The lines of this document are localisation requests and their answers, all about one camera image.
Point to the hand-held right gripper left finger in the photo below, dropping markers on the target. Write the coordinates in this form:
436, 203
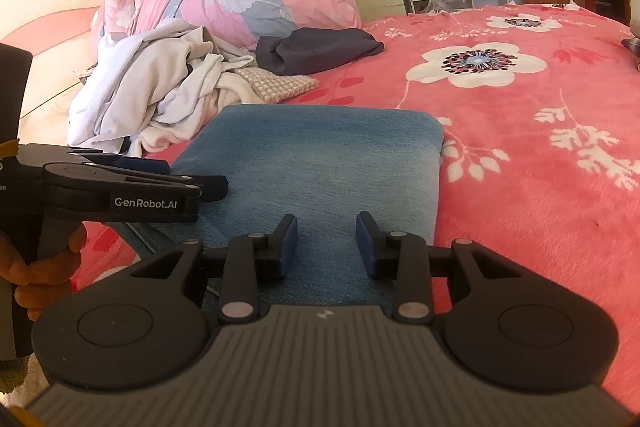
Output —
288, 247

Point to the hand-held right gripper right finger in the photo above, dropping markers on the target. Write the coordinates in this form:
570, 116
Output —
366, 247

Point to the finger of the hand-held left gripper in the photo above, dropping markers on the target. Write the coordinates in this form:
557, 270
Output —
145, 167
212, 188

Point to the blue jeans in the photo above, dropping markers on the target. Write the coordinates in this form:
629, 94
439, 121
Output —
325, 157

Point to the person's left hand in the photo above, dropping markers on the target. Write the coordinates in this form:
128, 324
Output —
50, 277

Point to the white sweatshirt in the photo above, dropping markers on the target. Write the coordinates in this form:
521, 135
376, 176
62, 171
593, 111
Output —
90, 107

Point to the light grey hoodie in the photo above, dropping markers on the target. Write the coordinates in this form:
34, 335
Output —
150, 72

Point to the pink headboard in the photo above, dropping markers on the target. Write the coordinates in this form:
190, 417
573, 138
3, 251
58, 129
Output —
45, 24

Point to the dark grey garment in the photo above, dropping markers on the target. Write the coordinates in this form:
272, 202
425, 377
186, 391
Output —
320, 49

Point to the red floral blanket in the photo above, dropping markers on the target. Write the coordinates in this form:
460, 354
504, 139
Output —
525, 132

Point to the clear plastic bag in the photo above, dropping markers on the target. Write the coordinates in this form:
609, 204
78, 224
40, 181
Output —
442, 2

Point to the plaid cushion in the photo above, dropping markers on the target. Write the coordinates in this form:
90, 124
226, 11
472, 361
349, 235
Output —
632, 47

